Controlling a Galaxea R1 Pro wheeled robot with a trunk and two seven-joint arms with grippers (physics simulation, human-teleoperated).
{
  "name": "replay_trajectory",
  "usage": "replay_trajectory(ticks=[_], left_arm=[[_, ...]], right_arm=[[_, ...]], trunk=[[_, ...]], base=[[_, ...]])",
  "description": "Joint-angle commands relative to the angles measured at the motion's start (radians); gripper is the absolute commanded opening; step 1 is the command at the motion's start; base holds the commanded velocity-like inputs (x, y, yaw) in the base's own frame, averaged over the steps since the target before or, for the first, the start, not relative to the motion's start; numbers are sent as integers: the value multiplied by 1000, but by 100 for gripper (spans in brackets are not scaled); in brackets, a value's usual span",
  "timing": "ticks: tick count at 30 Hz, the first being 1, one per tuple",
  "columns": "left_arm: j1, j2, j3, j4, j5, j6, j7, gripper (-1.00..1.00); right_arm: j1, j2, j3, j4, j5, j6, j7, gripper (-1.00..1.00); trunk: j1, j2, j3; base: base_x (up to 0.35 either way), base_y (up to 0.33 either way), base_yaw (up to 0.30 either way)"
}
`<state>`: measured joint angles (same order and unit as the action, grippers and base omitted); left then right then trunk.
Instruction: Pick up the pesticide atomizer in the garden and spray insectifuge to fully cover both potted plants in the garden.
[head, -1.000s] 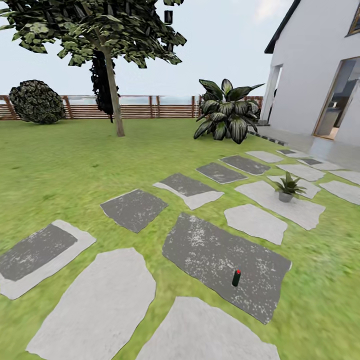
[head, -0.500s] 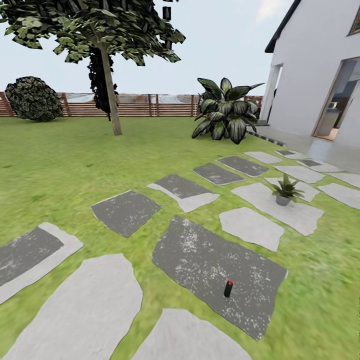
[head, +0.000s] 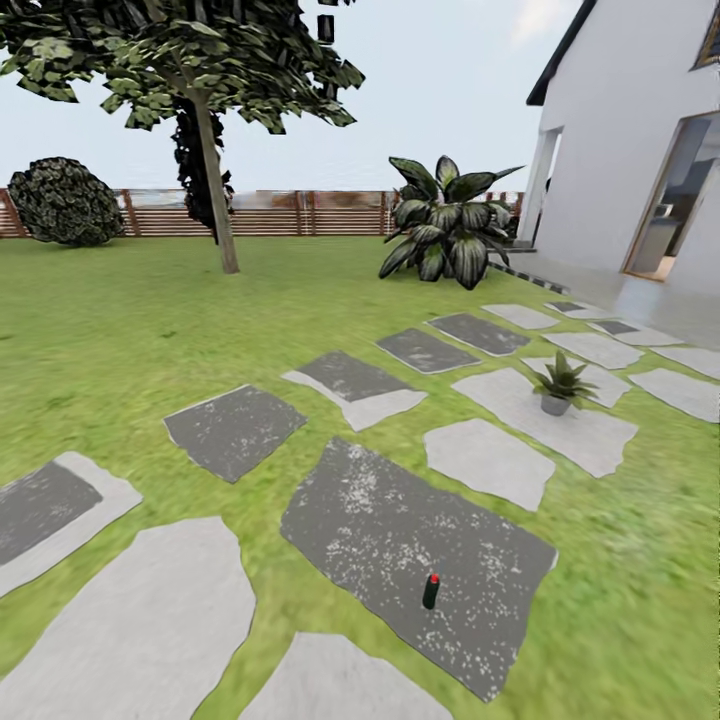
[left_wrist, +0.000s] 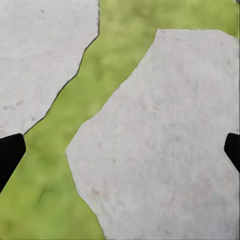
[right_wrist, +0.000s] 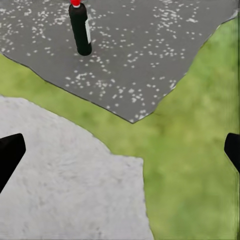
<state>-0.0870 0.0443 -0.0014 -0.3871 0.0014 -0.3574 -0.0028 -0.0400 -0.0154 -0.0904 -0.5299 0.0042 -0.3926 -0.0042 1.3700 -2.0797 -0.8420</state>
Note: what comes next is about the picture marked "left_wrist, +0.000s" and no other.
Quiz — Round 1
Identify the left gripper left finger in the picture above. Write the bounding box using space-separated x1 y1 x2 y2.
0 133 26 193

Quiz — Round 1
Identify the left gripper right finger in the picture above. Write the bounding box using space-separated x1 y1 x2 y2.
224 132 240 172

